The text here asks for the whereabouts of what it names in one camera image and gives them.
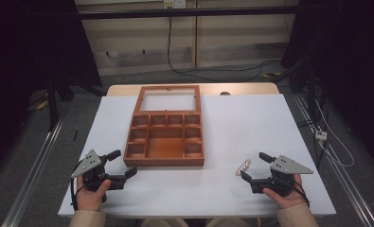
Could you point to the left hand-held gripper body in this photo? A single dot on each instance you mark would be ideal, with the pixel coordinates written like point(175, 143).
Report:
point(91, 164)

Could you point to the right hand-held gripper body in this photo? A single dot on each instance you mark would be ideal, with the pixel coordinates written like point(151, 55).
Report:
point(285, 167)

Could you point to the wooden compartment box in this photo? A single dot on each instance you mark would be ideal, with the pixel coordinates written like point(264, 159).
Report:
point(165, 148)

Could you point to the person's right hand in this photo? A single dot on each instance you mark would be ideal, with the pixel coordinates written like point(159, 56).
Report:
point(290, 201)

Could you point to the person's left hand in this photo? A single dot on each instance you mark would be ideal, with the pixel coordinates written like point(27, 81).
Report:
point(90, 200)

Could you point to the white table mat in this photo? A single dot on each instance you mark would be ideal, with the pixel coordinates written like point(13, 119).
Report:
point(238, 132)

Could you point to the white power strip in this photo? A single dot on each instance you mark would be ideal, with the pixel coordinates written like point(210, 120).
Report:
point(321, 136)

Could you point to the person's right leg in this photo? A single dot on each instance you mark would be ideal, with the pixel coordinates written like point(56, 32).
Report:
point(228, 223)

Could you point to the person's leg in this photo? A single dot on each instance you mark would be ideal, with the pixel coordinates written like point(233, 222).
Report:
point(164, 223)
point(228, 223)

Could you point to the person's left leg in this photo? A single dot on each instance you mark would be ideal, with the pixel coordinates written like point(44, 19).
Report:
point(164, 223)

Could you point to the black metal stand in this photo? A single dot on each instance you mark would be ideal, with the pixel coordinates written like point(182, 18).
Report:
point(52, 104)

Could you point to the yellow floor tape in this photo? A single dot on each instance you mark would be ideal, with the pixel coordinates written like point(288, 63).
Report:
point(272, 74)
point(42, 105)

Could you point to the black curtain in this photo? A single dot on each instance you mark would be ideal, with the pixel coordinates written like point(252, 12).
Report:
point(348, 63)
point(23, 63)

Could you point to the black horizontal bar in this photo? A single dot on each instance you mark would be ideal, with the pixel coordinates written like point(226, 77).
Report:
point(187, 12)

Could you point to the metal floor rail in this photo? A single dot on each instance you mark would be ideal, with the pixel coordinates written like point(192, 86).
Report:
point(33, 176)
point(348, 186)

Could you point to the white wall socket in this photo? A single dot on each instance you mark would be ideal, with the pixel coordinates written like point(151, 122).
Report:
point(174, 3)

